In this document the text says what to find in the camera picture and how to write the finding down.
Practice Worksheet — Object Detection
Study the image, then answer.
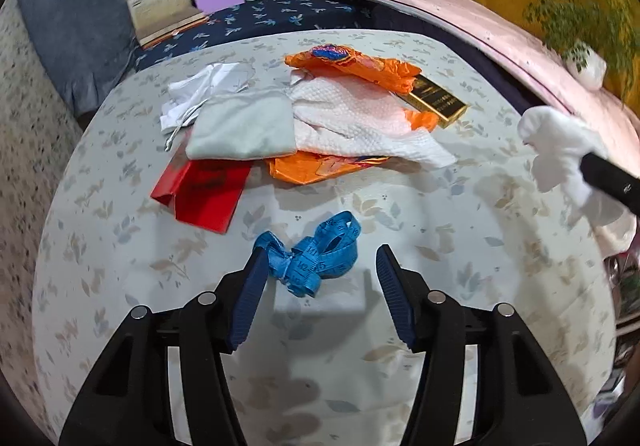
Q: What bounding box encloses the white textured paper towel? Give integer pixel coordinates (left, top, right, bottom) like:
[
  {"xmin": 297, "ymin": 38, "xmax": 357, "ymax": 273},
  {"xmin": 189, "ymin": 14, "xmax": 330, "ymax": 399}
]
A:
[{"xmin": 287, "ymin": 70, "xmax": 457, "ymax": 170}]

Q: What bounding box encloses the gold box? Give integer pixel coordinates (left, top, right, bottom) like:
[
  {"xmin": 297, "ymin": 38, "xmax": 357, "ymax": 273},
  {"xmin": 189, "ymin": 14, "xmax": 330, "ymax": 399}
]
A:
[{"xmin": 397, "ymin": 74, "xmax": 471, "ymax": 129}]

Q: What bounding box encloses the cream book box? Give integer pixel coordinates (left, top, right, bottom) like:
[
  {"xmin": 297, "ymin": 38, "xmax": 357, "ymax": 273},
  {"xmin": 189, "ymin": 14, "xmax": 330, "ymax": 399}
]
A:
[{"xmin": 124, "ymin": 0, "xmax": 210, "ymax": 49}]

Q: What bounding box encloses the orange plastic wrapper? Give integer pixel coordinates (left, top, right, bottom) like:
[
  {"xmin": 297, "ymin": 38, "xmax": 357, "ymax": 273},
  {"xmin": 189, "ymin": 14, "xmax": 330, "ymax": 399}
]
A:
[
  {"xmin": 285, "ymin": 44, "xmax": 437, "ymax": 134},
  {"xmin": 268, "ymin": 151, "xmax": 401, "ymax": 187}
]

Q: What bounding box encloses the navy floral cloth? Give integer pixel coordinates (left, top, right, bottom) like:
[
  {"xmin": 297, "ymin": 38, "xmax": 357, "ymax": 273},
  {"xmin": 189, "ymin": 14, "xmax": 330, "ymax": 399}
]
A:
[{"xmin": 131, "ymin": 0, "xmax": 381, "ymax": 71}]

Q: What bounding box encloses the grey cloth pouch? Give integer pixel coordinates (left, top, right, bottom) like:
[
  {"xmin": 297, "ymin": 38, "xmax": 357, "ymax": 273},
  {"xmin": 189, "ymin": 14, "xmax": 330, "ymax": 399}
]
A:
[{"xmin": 186, "ymin": 90, "xmax": 296, "ymax": 161}]

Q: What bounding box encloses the pink printed cloth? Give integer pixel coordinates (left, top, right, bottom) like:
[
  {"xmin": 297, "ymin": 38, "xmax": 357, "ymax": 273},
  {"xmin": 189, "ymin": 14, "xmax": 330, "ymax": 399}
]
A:
[{"xmin": 292, "ymin": 0, "xmax": 640, "ymax": 171}]

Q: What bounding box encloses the green plant in white pot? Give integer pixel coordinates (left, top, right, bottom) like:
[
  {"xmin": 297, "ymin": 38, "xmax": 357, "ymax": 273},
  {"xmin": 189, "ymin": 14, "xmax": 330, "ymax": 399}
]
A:
[{"xmin": 510, "ymin": 0, "xmax": 640, "ymax": 91}]

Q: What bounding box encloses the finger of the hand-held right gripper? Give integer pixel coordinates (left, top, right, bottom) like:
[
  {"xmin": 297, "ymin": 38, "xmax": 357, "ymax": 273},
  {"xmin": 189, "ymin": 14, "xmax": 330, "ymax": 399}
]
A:
[{"xmin": 580, "ymin": 152, "xmax": 640, "ymax": 215}]

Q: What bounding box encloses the white tissue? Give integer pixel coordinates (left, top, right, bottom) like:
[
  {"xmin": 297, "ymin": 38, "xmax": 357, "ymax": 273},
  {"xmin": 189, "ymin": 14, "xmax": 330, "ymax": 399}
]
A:
[{"xmin": 517, "ymin": 106, "xmax": 636, "ymax": 227}]

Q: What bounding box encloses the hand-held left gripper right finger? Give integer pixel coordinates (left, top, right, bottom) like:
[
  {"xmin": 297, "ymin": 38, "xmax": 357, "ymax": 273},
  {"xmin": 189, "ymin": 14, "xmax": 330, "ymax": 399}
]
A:
[{"xmin": 375, "ymin": 244, "xmax": 587, "ymax": 446}]

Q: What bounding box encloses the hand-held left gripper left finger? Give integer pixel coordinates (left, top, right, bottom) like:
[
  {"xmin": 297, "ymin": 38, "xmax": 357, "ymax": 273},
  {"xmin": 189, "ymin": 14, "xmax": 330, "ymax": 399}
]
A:
[{"xmin": 59, "ymin": 248, "xmax": 273, "ymax": 446}]

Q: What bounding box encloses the red paper envelope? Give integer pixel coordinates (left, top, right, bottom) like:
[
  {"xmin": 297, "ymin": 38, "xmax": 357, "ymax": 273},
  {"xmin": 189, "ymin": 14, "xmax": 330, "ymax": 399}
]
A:
[{"xmin": 150, "ymin": 158, "xmax": 253, "ymax": 234}]

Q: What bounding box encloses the white drawstring bag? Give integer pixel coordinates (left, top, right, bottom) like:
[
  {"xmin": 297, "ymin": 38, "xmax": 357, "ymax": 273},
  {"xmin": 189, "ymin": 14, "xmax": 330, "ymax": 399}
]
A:
[{"xmin": 160, "ymin": 62, "xmax": 256, "ymax": 151}]

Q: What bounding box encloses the grey-blue backdrop cloth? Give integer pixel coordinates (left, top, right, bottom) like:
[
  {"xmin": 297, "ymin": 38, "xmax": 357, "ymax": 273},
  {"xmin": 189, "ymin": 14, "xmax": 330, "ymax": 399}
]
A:
[{"xmin": 15, "ymin": 0, "xmax": 431, "ymax": 117}]

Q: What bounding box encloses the dark purple cloth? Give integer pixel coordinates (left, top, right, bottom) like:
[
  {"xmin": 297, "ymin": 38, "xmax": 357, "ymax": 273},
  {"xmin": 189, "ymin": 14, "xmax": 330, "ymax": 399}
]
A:
[{"xmin": 357, "ymin": 3, "xmax": 543, "ymax": 114}]

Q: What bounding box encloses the blue tape measure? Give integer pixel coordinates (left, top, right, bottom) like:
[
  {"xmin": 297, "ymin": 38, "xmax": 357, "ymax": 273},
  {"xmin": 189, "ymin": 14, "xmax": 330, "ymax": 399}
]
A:
[{"xmin": 252, "ymin": 211, "xmax": 362, "ymax": 299}]

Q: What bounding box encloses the pale leaf-print tablecloth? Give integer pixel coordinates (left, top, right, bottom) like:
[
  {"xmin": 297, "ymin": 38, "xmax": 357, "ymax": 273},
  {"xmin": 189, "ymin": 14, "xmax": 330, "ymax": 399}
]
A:
[{"xmin": 32, "ymin": 29, "xmax": 618, "ymax": 446}]

